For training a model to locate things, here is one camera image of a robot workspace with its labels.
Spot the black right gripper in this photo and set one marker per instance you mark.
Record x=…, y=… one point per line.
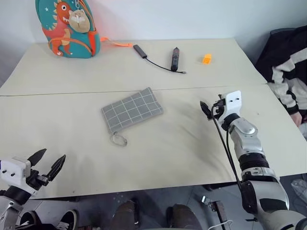
x=218, y=110

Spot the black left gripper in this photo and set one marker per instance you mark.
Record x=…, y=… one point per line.
x=36, y=180

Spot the grey checked pencil pouch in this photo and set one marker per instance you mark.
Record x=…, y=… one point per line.
x=132, y=110

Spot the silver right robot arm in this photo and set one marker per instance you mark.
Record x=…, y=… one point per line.
x=247, y=131

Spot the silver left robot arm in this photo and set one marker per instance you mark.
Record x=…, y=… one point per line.
x=7, y=208

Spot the small orange block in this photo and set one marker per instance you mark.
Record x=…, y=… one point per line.
x=206, y=59

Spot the black sneaker white sole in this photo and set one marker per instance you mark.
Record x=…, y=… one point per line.
x=30, y=220
x=69, y=218

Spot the black red electric screwdriver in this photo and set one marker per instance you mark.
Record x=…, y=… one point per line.
x=174, y=60

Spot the person in black white jacket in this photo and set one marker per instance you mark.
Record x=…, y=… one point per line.
x=287, y=72

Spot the dark rounded shape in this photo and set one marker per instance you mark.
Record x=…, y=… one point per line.
x=183, y=217
x=126, y=215

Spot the metal clamp stand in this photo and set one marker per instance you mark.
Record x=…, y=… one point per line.
x=217, y=210

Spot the clear plastic bag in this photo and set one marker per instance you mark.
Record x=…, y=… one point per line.
x=299, y=188

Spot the teal dinosaur backpack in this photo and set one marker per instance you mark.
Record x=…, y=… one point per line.
x=72, y=40

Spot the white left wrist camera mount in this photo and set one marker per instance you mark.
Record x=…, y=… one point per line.
x=12, y=170

